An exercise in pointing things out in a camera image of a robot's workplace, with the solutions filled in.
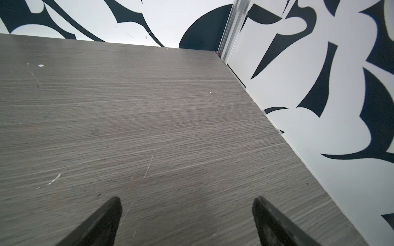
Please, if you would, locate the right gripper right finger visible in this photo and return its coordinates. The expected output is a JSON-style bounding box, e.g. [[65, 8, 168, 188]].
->
[[252, 196, 319, 246]]

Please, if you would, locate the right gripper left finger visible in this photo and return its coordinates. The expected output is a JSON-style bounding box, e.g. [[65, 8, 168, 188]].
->
[[57, 196, 123, 246]]

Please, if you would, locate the vertical aluminium corner post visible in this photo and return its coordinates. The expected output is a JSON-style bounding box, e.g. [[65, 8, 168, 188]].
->
[[217, 0, 253, 65]]

